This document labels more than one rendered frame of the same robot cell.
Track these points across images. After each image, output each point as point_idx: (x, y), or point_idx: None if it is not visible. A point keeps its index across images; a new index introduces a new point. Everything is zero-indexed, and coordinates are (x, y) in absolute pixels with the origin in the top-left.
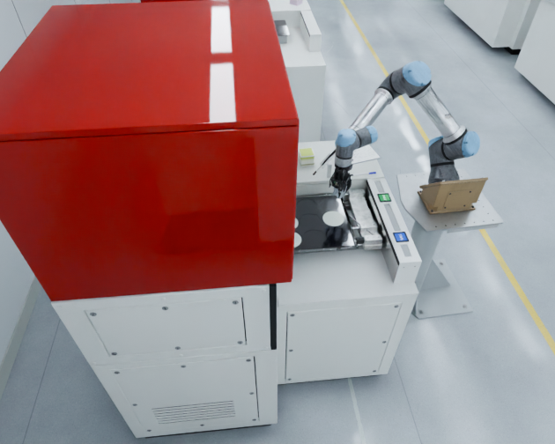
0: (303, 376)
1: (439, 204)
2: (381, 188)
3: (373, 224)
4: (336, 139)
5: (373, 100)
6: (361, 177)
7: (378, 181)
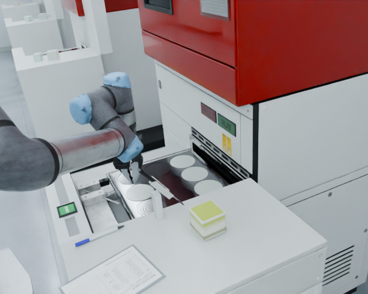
0: None
1: None
2: (69, 226)
3: (86, 196)
4: (130, 83)
5: (66, 138)
6: (101, 231)
7: (72, 236)
